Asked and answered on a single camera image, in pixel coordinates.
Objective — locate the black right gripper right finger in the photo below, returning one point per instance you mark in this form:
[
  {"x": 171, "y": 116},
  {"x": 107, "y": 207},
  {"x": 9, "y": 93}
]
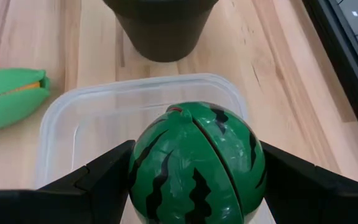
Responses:
[{"x": 322, "y": 202}]

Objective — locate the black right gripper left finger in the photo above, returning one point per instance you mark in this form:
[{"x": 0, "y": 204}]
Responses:
[{"x": 73, "y": 202}]

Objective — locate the striped green toy watermelon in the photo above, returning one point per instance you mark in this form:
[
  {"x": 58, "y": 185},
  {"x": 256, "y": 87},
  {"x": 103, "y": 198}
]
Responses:
[{"x": 182, "y": 161}]

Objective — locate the green toy corn yellow tip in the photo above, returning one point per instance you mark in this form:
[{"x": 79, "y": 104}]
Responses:
[{"x": 8, "y": 105}]

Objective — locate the clear plastic food container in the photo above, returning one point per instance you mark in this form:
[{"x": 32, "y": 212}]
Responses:
[{"x": 104, "y": 118}]

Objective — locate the potted green plant black pot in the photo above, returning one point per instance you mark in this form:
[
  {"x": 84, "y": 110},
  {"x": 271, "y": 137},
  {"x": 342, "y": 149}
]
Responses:
[{"x": 163, "y": 31}]

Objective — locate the black metal table frame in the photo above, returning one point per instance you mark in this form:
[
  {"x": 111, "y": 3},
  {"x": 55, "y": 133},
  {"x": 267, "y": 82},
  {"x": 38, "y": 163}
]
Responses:
[{"x": 350, "y": 62}]

